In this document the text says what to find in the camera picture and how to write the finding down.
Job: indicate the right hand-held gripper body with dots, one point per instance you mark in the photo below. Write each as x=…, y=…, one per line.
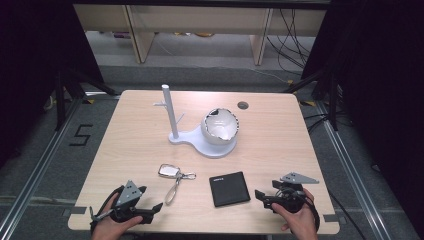
x=290, y=198

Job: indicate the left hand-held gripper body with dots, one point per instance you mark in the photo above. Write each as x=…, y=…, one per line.
x=128, y=195

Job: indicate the person's right hand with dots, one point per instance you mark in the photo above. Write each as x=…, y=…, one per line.
x=301, y=225

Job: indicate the person's left hand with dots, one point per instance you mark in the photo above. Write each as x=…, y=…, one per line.
x=105, y=226

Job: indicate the black square box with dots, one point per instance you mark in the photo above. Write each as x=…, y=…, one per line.
x=230, y=189

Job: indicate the white eggshell-shaped bowl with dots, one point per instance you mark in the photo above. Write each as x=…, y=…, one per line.
x=220, y=129

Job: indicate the white key stand with hooks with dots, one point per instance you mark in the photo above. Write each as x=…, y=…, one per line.
x=168, y=106

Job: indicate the black metal stand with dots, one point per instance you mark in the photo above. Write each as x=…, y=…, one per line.
x=333, y=103
x=60, y=100

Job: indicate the black curtain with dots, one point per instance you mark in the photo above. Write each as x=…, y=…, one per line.
x=30, y=66
x=383, y=83

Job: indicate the yellow object under desk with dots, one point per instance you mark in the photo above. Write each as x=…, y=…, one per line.
x=204, y=34

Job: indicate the beige wooden desk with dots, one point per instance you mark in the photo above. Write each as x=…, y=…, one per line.
x=200, y=20

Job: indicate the aluminium floor rail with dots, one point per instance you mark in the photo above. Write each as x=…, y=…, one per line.
x=36, y=170
x=350, y=173

